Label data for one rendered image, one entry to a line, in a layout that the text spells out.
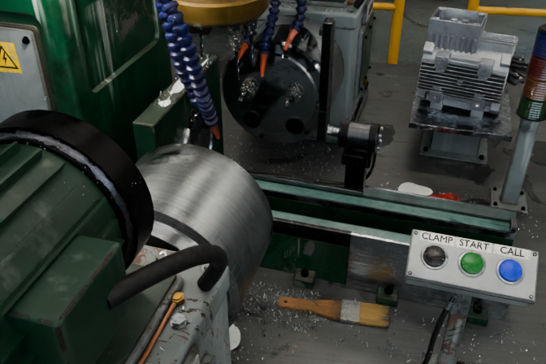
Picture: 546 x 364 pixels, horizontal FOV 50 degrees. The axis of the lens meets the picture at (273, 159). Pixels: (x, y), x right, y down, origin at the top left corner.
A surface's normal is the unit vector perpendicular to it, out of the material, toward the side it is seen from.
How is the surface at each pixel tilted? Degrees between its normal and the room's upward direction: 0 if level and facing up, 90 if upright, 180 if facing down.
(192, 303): 0
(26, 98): 90
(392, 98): 0
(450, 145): 90
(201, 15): 90
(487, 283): 35
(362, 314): 1
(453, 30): 90
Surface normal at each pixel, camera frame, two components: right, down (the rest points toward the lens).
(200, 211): 0.50, -0.63
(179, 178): 0.15, -0.80
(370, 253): -0.29, 0.52
